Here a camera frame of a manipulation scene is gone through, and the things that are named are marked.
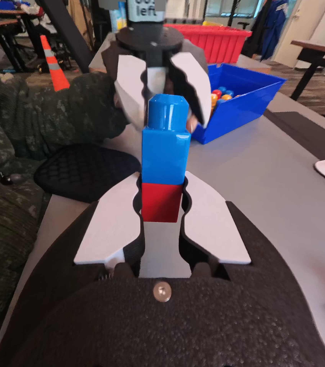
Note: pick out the blue printed box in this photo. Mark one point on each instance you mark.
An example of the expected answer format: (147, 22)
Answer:
(118, 17)

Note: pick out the blue mega block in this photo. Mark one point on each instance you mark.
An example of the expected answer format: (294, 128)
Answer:
(165, 152)

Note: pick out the pile of mega blocks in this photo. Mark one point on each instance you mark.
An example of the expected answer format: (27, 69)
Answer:
(223, 96)

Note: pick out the dark wooden desk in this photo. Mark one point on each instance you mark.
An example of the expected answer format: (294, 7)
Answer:
(317, 47)

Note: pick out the row of black boxes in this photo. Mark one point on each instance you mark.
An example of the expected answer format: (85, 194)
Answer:
(184, 21)

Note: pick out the blue hanging jacket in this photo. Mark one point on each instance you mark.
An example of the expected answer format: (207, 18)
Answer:
(274, 28)

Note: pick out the red mega block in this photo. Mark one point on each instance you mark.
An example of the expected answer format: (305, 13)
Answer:
(160, 203)

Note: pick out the blue plastic bin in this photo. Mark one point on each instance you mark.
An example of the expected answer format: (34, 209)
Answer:
(236, 114)

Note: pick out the orange traffic cone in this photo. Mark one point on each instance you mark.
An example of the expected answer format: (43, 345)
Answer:
(55, 72)

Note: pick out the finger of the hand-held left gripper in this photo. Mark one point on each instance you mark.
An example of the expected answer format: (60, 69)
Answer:
(129, 83)
(196, 83)

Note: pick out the black slanted stand leg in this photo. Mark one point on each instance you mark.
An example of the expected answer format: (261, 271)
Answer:
(71, 36)

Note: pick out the person's left hand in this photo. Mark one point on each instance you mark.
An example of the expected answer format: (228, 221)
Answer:
(193, 123)

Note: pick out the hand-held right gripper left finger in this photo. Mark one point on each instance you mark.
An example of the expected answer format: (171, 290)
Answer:
(111, 228)

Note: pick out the red plastic bin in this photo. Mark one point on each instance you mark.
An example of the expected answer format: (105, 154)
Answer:
(217, 42)

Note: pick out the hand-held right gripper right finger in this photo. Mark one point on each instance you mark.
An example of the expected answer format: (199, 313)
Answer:
(213, 228)

